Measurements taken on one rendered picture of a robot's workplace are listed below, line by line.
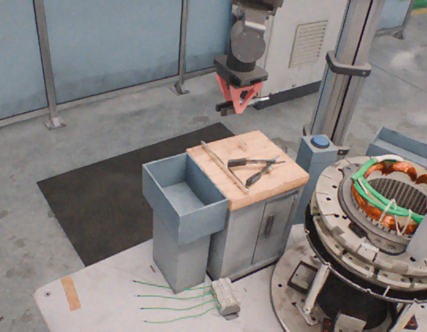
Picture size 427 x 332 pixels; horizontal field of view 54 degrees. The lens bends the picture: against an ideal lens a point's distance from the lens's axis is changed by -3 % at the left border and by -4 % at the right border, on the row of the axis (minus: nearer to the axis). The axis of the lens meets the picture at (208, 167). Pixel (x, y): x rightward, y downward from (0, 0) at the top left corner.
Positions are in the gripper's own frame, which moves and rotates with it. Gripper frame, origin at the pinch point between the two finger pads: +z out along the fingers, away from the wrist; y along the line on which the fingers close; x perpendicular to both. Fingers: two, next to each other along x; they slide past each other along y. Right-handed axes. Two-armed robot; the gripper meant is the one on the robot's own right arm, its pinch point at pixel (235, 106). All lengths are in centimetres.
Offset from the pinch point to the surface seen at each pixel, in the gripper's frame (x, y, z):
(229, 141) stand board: 2.5, -3.4, 12.1
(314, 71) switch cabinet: 194, -153, 101
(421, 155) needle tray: 49, 18, 16
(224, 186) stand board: -7.0, 9.1, 11.8
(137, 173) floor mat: 29, -119, 119
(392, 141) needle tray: 45.8, 10.7, 15.6
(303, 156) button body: 23.0, 1.5, 19.8
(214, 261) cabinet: -8.2, 10.7, 33.2
